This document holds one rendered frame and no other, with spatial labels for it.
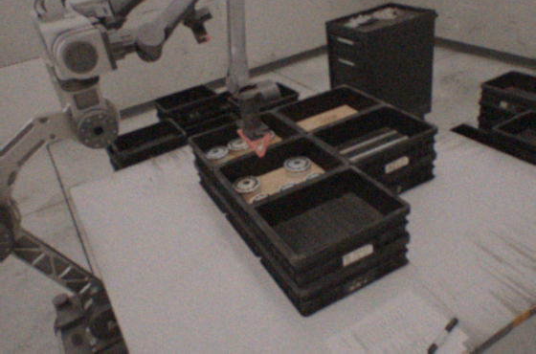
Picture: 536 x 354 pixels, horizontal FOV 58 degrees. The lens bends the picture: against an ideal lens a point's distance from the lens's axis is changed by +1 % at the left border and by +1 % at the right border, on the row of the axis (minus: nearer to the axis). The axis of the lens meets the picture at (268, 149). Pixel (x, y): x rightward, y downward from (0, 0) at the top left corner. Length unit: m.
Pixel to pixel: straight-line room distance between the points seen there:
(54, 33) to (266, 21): 3.87
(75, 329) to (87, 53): 1.32
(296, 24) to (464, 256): 4.10
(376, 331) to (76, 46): 1.12
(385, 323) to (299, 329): 0.24
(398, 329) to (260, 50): 4.15
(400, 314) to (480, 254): 0.36
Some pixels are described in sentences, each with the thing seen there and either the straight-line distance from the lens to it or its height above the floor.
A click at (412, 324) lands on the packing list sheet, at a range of 1.44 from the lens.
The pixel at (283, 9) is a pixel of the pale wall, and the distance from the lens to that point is 5.29.
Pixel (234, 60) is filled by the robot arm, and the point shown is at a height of 1.35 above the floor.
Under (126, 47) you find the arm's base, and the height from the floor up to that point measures 1.44.
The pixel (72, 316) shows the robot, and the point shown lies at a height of 0.28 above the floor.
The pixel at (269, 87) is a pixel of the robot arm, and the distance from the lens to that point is 1.45.
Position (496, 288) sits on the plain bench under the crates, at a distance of 1.57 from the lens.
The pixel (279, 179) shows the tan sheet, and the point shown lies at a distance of 1.79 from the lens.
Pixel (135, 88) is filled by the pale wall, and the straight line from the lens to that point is 4.80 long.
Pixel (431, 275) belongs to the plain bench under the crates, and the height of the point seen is 0.70.
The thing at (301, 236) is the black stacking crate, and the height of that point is 0.83.
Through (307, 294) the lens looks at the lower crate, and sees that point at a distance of 1.38.
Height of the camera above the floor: 1.80
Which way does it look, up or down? 29 degrees down
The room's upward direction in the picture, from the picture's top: 9 degrees counter-clockwise
